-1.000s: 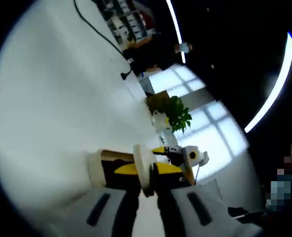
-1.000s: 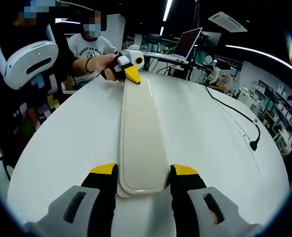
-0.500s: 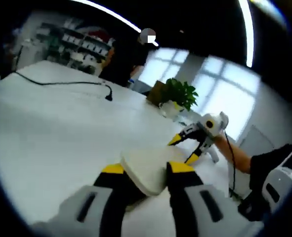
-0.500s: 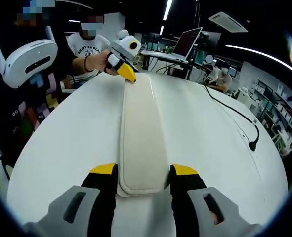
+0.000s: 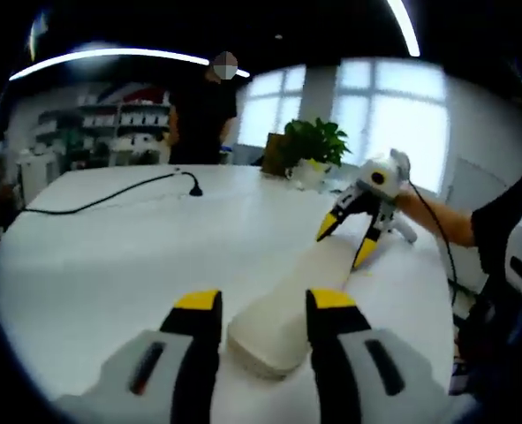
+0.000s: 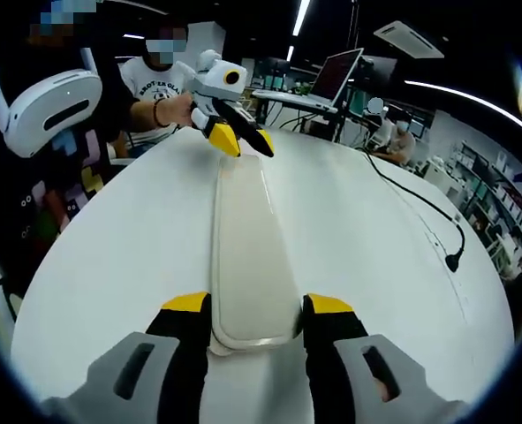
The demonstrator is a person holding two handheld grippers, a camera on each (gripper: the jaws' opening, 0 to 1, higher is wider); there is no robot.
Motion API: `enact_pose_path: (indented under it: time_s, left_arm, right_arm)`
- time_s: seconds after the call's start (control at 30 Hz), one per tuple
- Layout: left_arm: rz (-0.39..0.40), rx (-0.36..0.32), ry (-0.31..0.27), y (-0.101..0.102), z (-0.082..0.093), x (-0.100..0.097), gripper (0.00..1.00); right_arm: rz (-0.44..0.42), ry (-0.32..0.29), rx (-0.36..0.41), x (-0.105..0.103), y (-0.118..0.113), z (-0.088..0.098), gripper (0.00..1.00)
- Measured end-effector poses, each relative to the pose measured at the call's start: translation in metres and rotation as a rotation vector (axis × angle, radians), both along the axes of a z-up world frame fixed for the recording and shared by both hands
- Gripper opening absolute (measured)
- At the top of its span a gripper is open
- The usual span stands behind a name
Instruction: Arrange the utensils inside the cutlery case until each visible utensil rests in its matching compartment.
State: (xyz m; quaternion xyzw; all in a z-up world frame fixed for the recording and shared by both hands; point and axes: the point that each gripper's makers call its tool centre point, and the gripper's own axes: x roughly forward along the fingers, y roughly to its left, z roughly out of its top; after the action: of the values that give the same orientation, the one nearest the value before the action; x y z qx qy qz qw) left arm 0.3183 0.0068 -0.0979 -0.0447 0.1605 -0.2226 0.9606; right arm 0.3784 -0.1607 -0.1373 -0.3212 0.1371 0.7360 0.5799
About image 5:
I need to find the white plant pot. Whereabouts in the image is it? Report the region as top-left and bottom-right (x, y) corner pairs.
(292, 157), (333, 187)

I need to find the green potted plant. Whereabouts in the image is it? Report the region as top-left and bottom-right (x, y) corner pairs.
(281, 116), (353, 170)

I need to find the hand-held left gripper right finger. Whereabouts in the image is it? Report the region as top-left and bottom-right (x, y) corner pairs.
(305, 287), (473, 424)

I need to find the window with white blinds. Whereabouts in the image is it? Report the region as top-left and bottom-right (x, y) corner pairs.
(237, 64), (308, 148)
(330, 59), (450, 193)

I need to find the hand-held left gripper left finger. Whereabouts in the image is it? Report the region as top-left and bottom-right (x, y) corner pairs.
(57, 289), (223, 424)

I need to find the white storage shelving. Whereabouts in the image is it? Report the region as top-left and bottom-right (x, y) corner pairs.
(34, 100), (172, 149)

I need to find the cardboard box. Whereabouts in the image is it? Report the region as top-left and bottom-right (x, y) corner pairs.
(261, 132), (289, 177)

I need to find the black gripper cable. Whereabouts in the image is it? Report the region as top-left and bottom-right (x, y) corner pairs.
(407, 179), (459, 308)

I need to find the black power cable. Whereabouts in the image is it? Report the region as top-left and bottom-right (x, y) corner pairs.
(20, 170), (205, 216)

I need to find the ceiling light strip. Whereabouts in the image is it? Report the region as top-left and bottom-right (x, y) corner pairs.
(7, 47), (252, 82)

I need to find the beige cutlery case base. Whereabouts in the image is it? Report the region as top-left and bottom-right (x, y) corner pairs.
(228, 337), (311, 382)

